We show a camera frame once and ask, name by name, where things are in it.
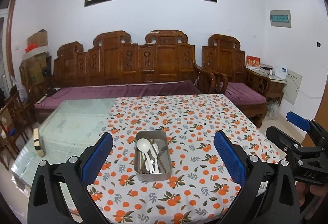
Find large white plastic spoon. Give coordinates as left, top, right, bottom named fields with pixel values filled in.
left=137, top=138, right=155, bottom=174

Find small white ceramic spoon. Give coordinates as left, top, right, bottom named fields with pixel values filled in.
left=150, top=143, right=158, bottom=158

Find white plastic fork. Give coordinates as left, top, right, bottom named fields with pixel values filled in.
left=154, top=157, right=159, bottom=174

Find person's right hand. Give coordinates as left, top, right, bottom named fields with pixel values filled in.
left=295, top=181, right=327, bottom=207

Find orange print white tablecloth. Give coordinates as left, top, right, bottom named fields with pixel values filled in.
left=88, top=94, right=280, bottom=223

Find wooden side table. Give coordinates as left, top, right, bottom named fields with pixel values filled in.
left=246, top=68, right=287, bottom=105

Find white device on table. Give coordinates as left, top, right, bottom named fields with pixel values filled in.
left=273, top=66, right=287, bottom=80

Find cream and black remote box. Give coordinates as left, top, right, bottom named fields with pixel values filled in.
left=33, top=128, right=45, bottom=157

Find purple armchair cushion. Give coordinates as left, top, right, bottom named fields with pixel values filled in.
left=224, top=83, right=266, bottom=105

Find rectangular metal tray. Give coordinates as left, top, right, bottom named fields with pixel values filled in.
left=134, top=130, right=172, bottom=182

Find red calendar card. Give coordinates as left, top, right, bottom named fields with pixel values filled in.
left=246, top=55, right=260, bottom=68

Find purple sofa cushion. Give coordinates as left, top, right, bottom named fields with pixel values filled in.
left=34, top=80, right=200, bottom=110

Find wooden dining chair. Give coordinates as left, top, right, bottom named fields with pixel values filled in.
left=1, top=92, right=33, bottom=157

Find carved wooden armchair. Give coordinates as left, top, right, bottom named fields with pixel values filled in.
left=202, top=34, right=268, bottom=128

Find grey electrical panel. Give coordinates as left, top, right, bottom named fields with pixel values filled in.
left=270, top=10, right=291, bottom=28

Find stacked cardboard boxes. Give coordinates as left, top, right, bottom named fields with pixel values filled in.
left=19, top=29, right=51, bottom=89

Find carved wooden long sofa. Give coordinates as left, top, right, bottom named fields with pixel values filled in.
left=53, top=30, right=216, bottom=94

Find white wall cabinet box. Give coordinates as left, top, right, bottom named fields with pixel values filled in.
left=283, top=69, right=302, bottom=105

